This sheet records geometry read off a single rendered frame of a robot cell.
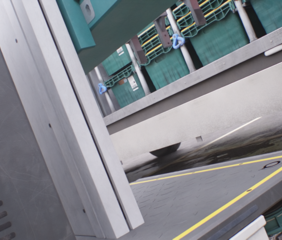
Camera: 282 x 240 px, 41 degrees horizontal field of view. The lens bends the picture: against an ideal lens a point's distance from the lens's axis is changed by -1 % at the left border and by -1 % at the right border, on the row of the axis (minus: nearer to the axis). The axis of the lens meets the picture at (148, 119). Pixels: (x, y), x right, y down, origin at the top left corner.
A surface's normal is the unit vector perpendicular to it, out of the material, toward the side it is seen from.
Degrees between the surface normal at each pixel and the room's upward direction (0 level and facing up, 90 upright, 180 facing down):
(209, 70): 90
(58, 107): 90
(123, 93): 91
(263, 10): 97
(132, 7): 180
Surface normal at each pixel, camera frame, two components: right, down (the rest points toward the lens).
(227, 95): -0.72, 0.28
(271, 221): 0.07, -0.04
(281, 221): 0.33, -0.15
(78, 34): 0.53, -0.23
